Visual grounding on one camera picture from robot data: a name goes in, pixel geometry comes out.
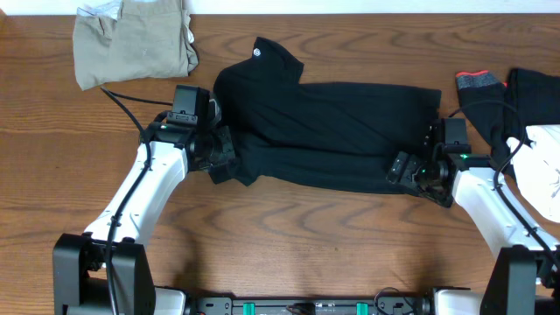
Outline black polo shirt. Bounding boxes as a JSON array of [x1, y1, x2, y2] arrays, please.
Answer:
[[210, 37, 441, 194]]

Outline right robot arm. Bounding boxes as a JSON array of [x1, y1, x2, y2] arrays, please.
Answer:
[[387, 118, 559, 314]]

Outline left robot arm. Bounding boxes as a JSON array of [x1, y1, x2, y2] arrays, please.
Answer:
[[52, 85, 235, 315]]

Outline black garment with red trim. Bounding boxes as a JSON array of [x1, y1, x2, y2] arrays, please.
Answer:
[[456, 68, 559, 165]]

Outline white printed t-shirt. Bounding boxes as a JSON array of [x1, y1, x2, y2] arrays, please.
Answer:
[[512, 125, 560, 223]]

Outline folded khaki pants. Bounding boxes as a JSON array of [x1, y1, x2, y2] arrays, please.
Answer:
[[73, 0, 199, 90]]

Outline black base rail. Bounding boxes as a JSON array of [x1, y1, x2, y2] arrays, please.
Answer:
[[183, 293, 435, 315]]

